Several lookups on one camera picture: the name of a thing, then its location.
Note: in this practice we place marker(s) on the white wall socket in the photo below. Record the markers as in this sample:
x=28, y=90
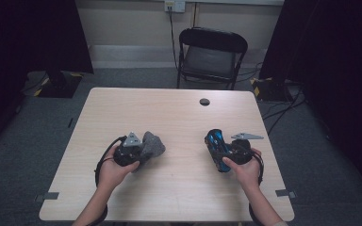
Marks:
x=175, y=5

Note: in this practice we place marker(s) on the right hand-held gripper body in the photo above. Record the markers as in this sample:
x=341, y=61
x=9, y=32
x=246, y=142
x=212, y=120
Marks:
x=240, y=152

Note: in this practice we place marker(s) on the blue toy car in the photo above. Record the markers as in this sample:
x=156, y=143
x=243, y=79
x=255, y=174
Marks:
x=216, y=147

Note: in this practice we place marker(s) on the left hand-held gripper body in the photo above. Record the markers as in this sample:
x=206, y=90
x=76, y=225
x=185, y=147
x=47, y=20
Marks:
x=127, y=155

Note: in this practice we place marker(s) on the grey tape strip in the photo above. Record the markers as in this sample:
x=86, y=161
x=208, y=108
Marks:
x=47, y=196
x=285, y=193

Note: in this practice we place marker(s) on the person's left hand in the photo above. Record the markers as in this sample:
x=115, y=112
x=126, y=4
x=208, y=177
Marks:
x=114, y=174

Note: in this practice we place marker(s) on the grey terry cloth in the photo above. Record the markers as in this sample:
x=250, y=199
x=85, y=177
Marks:
x=152, y=147

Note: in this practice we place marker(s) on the black curtain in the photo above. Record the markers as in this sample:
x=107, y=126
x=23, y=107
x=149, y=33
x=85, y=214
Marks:
x=19, y=47
x=336, y=62

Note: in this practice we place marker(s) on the black folding chair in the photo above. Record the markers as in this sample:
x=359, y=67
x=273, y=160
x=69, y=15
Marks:
x=212, y=59

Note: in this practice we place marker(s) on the person's right hand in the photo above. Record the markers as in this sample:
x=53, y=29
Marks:
x=248, y=174

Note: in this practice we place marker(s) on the black stand base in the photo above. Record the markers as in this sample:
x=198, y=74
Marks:
x=270, y=91
x=61, y=86

